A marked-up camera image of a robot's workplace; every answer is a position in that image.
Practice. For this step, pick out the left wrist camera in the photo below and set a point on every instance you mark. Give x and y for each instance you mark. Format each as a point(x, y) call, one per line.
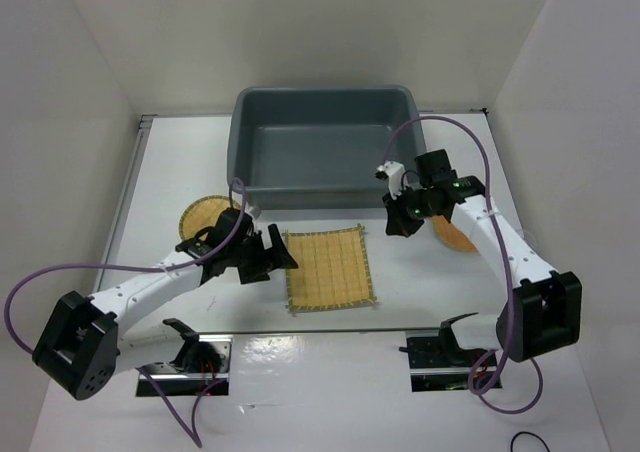
point(254, 211)

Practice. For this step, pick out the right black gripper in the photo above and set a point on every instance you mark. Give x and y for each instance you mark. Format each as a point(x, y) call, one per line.
point(396, 221)

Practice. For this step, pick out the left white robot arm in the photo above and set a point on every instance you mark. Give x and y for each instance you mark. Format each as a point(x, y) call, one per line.
point(83, 343)

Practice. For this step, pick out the round yellow bamboo tray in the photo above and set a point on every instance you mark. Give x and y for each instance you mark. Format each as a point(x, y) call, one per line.
point(202, 214)

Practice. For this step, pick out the grey plastic bin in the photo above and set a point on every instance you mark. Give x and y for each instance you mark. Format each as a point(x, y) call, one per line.
point(319, 148)

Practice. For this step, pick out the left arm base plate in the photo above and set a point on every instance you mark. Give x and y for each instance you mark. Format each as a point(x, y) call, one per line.
point(203, 368)

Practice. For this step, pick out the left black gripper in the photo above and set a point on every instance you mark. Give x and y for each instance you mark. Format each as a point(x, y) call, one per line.
point(279, 257)

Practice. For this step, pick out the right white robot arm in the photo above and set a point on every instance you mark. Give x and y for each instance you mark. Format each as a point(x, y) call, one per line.
point(543, 309)

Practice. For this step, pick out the round orange woven tray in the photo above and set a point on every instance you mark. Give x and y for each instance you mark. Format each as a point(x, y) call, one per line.
point(451, 237)

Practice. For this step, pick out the square bamboo mat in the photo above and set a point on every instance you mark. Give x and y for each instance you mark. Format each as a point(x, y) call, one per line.
point(333, 271)

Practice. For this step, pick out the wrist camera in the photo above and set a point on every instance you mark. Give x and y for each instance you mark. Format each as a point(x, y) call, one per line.
point(392, 173)
point(254, 211)

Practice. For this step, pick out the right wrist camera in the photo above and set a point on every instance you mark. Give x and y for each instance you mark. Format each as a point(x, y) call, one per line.
point(392, 173)

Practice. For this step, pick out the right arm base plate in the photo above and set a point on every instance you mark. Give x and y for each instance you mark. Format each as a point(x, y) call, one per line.
point(435, 366)

